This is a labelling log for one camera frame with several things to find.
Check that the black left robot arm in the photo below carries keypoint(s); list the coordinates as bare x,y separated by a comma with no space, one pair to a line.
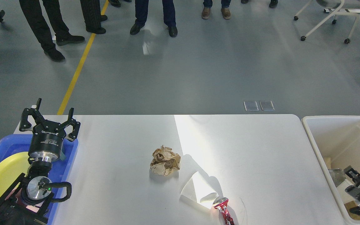
26,200

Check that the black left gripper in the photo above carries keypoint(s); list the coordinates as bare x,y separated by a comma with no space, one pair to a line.
46,142

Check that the blue plastic tray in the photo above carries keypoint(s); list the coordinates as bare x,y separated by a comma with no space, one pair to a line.
16,143

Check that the pink ribbed mug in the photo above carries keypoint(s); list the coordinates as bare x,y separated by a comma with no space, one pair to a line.
19,201

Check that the white paper napkin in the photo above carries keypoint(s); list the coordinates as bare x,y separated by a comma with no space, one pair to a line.
198,190

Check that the floor outlet cover pair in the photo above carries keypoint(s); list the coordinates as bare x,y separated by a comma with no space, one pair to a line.
255,106

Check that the white paper cup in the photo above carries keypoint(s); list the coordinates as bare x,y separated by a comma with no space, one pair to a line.
346,198

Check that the brown paper bag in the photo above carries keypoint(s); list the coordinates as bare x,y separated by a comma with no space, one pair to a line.
349,207

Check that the white rolling chair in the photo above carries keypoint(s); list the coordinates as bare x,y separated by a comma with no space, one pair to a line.
335,8

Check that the red snack wrapper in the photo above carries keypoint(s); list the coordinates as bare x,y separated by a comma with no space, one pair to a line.
221,204

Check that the yellow plastic plate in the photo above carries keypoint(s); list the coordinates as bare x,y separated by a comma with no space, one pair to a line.
11,168

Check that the grey-blue mug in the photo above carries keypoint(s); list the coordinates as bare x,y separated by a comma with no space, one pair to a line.
62,155

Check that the white plastic bin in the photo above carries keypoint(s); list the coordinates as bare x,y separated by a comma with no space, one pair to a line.
337,137

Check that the brown paper ball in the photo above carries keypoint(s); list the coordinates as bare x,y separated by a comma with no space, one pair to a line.
165,161

